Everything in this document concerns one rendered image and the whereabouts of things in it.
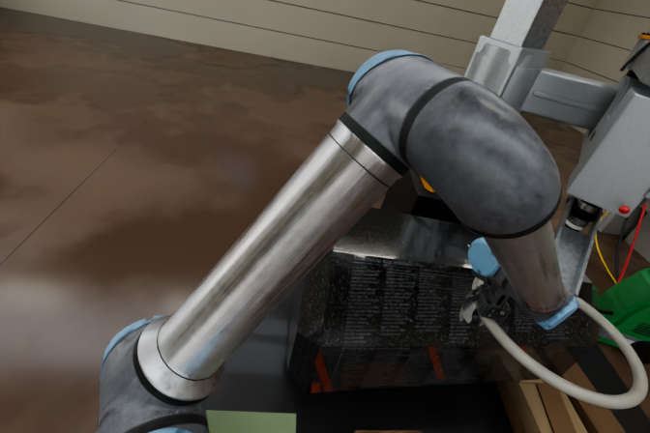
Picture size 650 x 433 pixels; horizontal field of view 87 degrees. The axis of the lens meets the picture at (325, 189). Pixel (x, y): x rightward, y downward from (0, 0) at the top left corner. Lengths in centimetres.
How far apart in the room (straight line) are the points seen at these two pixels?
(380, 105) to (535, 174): 18
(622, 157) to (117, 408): 162
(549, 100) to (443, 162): 180
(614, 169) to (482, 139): 132
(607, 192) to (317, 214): 139
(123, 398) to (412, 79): 59
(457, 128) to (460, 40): 758
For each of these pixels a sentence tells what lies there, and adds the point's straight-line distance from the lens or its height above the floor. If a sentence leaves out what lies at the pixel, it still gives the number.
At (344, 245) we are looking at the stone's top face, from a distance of 134.
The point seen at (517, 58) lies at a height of 151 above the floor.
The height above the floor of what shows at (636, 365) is 94.
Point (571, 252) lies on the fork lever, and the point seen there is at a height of 96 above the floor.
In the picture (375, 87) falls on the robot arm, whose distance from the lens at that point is 43.
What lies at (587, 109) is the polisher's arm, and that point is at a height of 136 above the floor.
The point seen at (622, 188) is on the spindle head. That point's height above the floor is 123.
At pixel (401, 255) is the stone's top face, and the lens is 139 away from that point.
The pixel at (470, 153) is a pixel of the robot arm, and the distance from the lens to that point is 35.
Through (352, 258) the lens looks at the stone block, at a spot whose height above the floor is 81.
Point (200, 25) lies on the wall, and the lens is 748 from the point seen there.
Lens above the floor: 170
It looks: 33 degrees down
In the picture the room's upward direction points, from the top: 13 degrees clockwise
